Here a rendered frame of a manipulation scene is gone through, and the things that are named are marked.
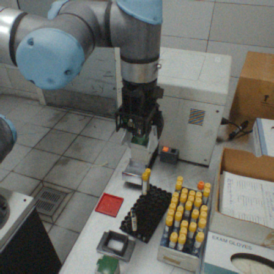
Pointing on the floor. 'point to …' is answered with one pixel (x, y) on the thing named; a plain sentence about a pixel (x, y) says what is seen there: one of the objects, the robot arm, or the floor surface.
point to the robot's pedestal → (29, 249)
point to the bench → (90, 233)
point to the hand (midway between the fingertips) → (142, 145)
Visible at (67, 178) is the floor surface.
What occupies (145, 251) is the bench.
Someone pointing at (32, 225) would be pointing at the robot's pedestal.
